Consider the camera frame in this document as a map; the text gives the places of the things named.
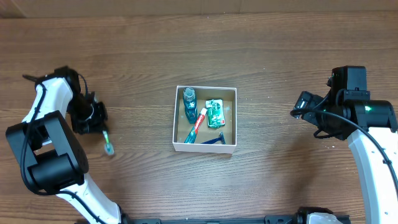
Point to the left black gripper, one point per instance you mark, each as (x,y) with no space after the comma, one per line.
(97,123)

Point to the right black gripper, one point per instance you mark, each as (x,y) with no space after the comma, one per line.
(309,116)

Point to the green toothbrush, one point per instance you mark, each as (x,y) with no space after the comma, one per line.
(108,146)

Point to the teal mouthwash bottle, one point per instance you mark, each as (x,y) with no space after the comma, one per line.
(190,104)

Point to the red teal toothpaste tube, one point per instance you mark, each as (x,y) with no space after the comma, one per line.
(194,131)

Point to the blue toothbrush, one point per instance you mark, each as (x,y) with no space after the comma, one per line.
(220,138)

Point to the green white packet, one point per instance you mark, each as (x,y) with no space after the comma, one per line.
(215,113)

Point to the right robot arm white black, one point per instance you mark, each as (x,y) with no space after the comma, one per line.
(348,113)

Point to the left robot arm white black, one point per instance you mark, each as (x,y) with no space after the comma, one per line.
(51,159)

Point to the white cardboard box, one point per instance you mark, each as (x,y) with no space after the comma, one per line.
(182,127)

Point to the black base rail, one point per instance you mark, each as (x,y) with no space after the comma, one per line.
(302,215)

